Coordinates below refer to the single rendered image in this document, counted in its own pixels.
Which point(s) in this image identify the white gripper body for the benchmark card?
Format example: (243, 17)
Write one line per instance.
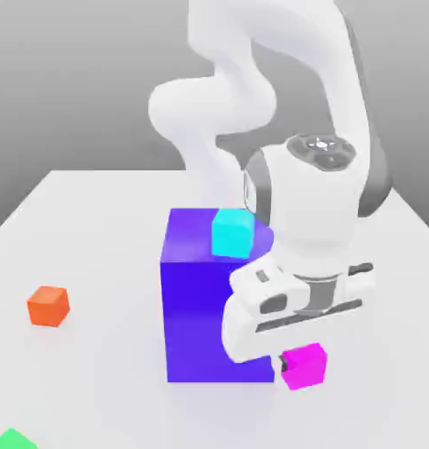
(242, 336)

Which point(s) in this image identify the small magenta cube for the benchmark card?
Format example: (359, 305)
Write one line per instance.
(305, 366)

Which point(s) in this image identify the large blue box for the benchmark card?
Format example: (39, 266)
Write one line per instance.
(189, 315)

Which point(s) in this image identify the small cyan cube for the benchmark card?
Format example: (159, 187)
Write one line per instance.
(231, 235)

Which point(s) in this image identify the small green cube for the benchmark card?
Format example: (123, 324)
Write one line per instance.
(10, 440)

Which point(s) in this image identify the small orange cube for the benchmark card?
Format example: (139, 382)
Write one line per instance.
(47, 307)

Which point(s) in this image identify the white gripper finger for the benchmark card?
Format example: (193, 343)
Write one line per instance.
(281, 364)

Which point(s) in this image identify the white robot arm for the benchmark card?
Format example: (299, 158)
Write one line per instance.
(316, 210)

